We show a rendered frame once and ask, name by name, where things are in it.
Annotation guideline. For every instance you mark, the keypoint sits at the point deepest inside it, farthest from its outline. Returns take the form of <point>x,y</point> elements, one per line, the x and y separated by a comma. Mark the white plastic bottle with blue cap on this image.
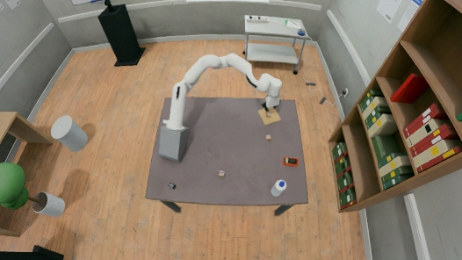
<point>279,186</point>

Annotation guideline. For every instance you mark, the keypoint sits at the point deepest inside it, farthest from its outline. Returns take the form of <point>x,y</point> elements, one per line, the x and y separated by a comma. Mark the orange pocket multimeter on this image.
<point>291,161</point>

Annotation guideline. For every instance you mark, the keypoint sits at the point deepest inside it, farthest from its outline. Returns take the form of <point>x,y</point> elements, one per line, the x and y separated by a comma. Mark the tan flat mat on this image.
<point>274,116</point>

